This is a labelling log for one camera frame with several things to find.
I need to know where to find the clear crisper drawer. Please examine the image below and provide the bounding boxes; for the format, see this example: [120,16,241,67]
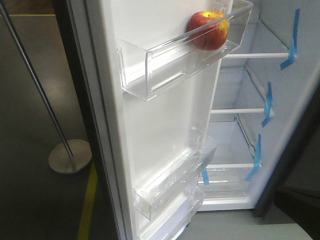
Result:
[198,167,251,199]

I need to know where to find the clear lower door bin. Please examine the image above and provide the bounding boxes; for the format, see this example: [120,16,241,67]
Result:
[137,183,205,240]

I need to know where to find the clear door bin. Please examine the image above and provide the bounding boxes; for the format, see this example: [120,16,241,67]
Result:
[117,0,253,102]
[132,127,217,221]
[137,183,205,240]

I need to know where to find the clear middle door bin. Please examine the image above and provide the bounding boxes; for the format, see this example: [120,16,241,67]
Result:
[132,127,217,221]

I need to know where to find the white fridge door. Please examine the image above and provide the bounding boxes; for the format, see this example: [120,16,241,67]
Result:
[54,0,253,240]

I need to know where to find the grey fridge with white interior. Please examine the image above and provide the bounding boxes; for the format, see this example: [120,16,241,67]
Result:
[200,0,320,215]

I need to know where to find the red yellow apple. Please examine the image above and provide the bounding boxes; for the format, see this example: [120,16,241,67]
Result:
[186,10,229,51]

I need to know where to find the silver pole stand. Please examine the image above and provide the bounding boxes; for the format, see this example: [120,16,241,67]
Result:
[0,1,92,175]

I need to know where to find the clear upper door bin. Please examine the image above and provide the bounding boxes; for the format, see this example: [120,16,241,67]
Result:
[117,0,253,102]

